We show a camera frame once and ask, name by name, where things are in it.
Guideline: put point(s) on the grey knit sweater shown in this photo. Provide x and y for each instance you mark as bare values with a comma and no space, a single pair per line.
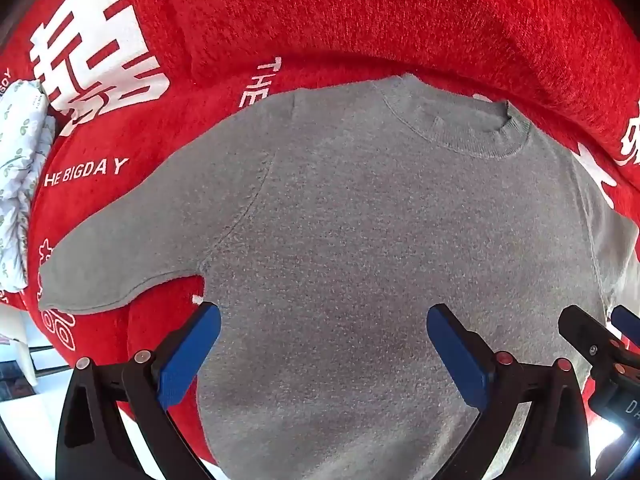
380,220

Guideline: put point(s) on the white floral cloth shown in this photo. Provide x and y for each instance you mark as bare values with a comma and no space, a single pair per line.
22,170

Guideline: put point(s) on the white sheet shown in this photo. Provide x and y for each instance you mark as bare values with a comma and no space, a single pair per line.
17,340

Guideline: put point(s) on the red printed blanket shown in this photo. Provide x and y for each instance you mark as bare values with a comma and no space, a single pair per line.
320,20

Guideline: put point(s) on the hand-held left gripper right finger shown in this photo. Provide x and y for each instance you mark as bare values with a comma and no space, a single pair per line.
457,355

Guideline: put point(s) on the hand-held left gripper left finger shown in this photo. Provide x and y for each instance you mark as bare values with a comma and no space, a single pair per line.
187,355

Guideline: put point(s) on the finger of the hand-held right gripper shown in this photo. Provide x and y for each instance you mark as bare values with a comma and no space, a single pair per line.
627,322
582,332

